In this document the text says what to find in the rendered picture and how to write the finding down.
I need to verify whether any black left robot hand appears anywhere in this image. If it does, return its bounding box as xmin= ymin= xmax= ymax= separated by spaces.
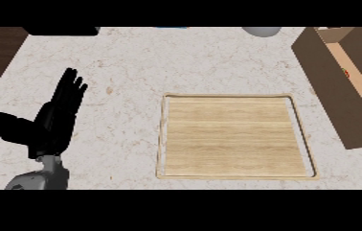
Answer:
xmin=0 ymin=67 xmax=88 ymax=160

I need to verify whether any pale wooden tray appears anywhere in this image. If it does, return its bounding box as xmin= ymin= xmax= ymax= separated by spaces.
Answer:
xmin=155 ymin=93 xmax=320 ymax=181

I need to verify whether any brown cardboard box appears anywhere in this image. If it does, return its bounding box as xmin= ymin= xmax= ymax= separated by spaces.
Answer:
xmin=289 ymin=27 xmax=362 ymax=150

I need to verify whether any black appliance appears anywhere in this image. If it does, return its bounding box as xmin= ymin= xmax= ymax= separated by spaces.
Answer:
xmin=20 ymin=27 xmax=102 ymax=36

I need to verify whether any grey round bowl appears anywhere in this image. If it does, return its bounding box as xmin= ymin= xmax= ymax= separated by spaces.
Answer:
xmin=242 ymin=27 xmax=282 ymax=38

